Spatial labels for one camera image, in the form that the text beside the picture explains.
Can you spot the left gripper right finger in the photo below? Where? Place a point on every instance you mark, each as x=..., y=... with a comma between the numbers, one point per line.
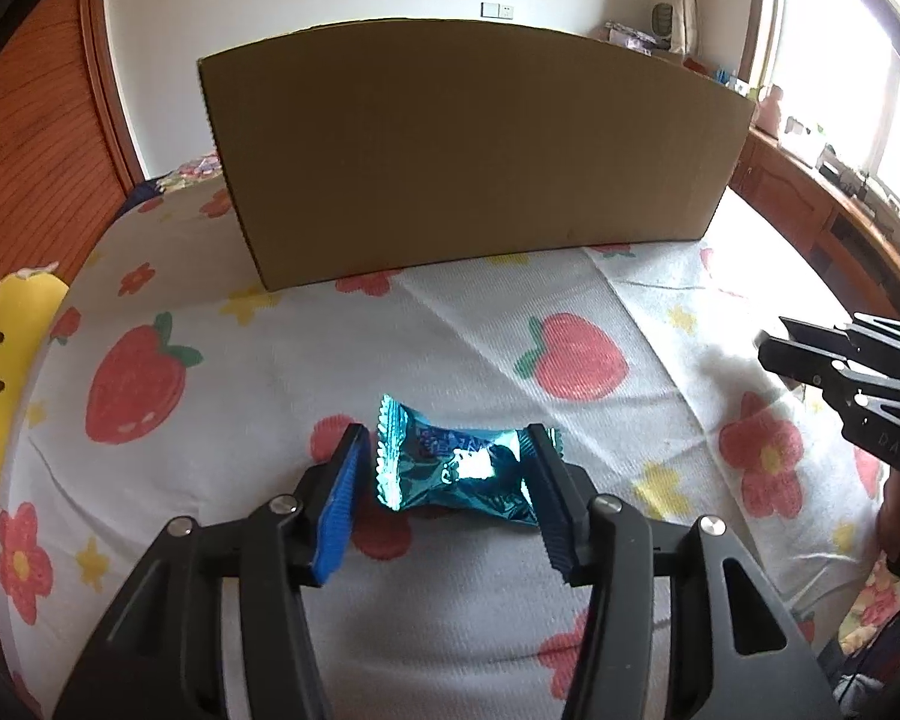
x=560, y=493

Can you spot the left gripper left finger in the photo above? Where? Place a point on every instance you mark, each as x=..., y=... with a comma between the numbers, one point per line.
x=334, y=503

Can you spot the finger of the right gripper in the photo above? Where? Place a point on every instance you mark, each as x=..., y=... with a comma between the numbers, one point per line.
x=821, y=331
x=822, y=364

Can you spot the teal candy wrapper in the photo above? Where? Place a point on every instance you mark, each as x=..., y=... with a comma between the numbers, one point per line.
x=420, y=464

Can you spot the wooden window cabinet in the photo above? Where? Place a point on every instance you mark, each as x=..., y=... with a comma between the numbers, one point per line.
x=829, y=229

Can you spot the strawberry print white bedsheet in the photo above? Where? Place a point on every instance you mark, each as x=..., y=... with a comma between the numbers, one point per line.
x=172, y=383

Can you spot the pink bottle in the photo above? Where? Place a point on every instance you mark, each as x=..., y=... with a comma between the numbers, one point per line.
x=769, y=112

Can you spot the window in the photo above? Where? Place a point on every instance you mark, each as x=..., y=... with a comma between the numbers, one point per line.
x=840, y=76

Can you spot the brown cardboard box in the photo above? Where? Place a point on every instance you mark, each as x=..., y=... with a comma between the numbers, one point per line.
x=379, y=144

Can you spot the floral blanket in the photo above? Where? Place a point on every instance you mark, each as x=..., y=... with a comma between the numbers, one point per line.
x=192, y=172

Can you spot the clutter on cabinet top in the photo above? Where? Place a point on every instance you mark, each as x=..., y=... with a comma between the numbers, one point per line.
x=657, y=43

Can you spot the wooden louvered wardrobe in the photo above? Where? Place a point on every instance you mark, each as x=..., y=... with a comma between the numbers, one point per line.
x=66, y=157

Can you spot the white wall switch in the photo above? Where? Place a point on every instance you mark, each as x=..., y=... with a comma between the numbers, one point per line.
x=496, y=11

